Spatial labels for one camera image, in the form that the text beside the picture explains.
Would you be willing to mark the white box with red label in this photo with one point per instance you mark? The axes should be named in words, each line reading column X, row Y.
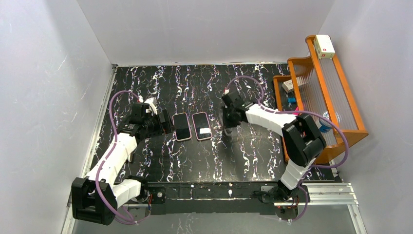
column 324, row 47

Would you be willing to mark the blue white tape roll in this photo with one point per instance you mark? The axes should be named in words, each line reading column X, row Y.
column 324, row 126

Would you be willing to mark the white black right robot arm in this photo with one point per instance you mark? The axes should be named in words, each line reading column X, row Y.
column 302, row 139

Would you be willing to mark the grey white small box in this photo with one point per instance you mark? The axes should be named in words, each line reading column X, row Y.
column 288, row 86

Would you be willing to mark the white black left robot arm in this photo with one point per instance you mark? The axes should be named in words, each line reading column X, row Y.
column 96, row 197

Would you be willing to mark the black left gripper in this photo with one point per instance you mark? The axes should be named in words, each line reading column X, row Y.
column 165, row 121

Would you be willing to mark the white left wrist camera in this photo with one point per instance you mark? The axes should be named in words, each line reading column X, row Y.
column 152, row 105

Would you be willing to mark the orange wooden shelf rack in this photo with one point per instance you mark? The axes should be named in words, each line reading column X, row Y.
column 320, row 86

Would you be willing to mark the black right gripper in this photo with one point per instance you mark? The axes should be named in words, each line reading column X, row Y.
column 230, row 117

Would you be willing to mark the clear magsafe phone case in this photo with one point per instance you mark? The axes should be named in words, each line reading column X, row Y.
column 230, row 132

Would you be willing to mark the pink phone case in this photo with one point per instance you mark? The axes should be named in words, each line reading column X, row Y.
column 193, row 124

